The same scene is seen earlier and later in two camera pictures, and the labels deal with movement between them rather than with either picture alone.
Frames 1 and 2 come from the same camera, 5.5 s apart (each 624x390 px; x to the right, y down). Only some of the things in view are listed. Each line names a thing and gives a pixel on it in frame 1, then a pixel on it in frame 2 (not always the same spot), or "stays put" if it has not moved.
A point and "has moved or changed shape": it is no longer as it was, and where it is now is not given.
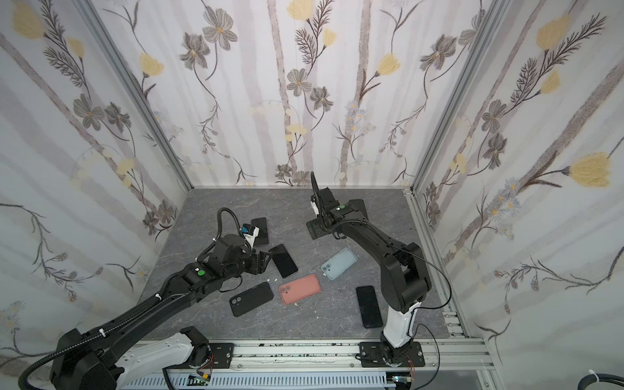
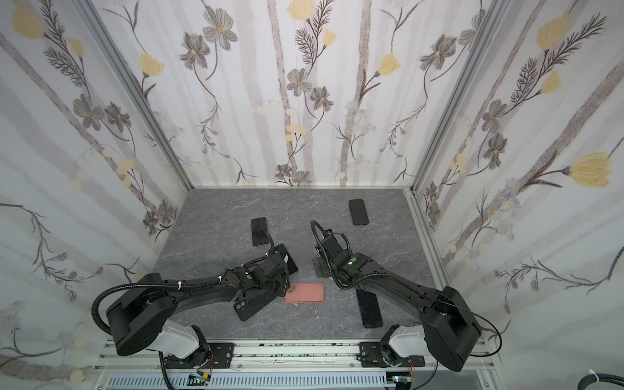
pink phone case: x=301 y=288 has moved or changed shape
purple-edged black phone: x=283 y=261 stays put
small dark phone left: x=262 y=237 stays put
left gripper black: x=259 y=262 -> x=285 y=286
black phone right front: x=369 y=306 stays put
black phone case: x=358 y=205 stays put
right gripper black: x=323 y=204 -> x=323 y=238
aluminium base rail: x=453 y=356 stays put
